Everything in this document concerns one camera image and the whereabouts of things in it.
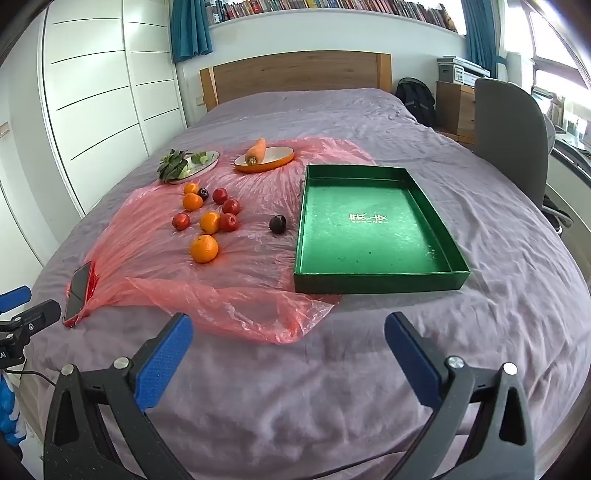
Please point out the person's left hand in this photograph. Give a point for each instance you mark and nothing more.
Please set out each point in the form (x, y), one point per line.
(5, 406)

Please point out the wooden headboard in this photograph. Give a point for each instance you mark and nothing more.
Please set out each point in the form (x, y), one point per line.
(295, 74)

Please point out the white desk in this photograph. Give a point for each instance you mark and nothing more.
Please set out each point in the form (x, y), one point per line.
(570, 154)

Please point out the grey chair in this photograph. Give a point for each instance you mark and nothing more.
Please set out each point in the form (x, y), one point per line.
(508, 134)

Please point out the small red apple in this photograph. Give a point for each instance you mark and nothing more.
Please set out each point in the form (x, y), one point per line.
(220, 195)
(181, 221)
(228, 222)
(231, 206)

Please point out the orange carrot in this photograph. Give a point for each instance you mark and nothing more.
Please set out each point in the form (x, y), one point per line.
(255, 151)

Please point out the window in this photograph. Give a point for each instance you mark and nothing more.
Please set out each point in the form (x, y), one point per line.
(554, 37)

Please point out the white printer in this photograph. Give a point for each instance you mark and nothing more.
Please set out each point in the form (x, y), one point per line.
(475, 74)

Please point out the orange oval dish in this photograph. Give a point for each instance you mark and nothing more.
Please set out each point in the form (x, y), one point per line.
(277, 159)

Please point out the smartphone with red case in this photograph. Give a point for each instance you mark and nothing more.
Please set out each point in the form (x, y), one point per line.
(77, 293)

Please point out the row of books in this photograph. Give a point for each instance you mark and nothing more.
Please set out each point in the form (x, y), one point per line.
(323, 5)

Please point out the green cardboard box tray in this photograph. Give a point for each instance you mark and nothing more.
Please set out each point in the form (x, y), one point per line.
(369, 221)

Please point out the round white plate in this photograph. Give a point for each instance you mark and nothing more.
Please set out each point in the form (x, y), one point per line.
(203, 167)

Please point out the pink plastic sheet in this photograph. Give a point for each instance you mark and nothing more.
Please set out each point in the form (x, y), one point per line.
(240, 277)

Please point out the black backpack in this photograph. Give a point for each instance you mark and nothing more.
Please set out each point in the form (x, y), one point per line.
(415, 101)

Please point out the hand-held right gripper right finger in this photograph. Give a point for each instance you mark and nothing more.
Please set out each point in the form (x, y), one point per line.
(411, 360)

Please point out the white wardrobe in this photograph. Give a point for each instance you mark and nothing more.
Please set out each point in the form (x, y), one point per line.
(92, 92)

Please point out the leafy green vegetable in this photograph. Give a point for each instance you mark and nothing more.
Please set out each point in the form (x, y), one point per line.
(171, 166)

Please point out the pale green vegetable piece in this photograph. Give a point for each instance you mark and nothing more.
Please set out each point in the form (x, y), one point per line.
(201, 158)

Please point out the teal curtain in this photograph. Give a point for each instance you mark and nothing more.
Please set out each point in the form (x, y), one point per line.
(190, 27)
(480, 32)

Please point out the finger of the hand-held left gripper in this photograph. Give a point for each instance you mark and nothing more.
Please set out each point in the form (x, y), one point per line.
(16, 295)
(39, 314)

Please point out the orange mandarin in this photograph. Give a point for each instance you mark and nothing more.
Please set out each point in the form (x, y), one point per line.
(204, 249)
(210, 222)
(192, 201)
(190, 188)

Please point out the wooden nightstand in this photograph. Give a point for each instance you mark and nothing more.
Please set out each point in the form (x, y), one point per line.
(457, 110)

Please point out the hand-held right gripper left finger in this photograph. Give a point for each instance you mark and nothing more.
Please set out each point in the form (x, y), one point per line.
(168, 355)

